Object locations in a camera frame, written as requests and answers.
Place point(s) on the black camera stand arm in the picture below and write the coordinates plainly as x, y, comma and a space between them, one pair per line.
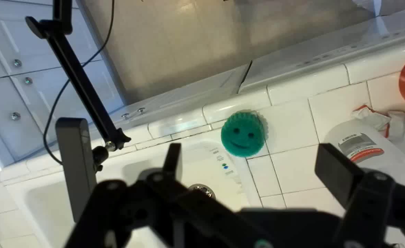
80, 82

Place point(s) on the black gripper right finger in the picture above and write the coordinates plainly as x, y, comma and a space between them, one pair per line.
338, 173

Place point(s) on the white ceramic sink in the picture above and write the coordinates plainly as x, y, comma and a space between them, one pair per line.
51, 206

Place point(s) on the green smiley face sponge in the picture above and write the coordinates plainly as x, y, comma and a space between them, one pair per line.
243, 133

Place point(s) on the black stereo camera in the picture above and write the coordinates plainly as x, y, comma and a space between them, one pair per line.
76, 165

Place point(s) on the white base cabinet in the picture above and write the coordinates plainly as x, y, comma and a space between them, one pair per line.
0, 27

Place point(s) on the round metal cabinet knob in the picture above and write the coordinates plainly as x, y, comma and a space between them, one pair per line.
28, 79
14, 115
17, 62

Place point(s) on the translucent white plastic pitcher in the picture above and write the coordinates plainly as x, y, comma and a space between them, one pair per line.
386, 152

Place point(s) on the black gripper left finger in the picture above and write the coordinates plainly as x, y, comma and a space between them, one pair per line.
172, 159

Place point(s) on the metal sink drain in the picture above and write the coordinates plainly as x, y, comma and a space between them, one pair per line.
203, 188

